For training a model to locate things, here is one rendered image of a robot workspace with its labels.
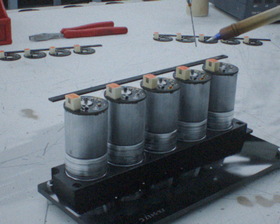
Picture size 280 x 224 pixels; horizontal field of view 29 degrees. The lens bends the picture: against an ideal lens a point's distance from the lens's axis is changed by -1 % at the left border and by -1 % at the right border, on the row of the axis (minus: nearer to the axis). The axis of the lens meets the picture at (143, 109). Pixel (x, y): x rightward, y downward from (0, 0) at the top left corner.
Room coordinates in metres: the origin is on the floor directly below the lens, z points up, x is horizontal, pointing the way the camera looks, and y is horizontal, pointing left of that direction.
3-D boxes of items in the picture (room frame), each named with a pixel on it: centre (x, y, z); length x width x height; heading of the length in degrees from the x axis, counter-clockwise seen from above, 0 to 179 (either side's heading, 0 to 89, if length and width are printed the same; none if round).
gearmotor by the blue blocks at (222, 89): (0.35, -0.05, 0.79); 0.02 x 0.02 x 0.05
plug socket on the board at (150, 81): (0.31, 0.00, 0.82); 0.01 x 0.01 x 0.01; 42
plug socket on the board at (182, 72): (0.33, -0.02, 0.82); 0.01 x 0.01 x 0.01; 42
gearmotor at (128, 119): (0.30, 0.01, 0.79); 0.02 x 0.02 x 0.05
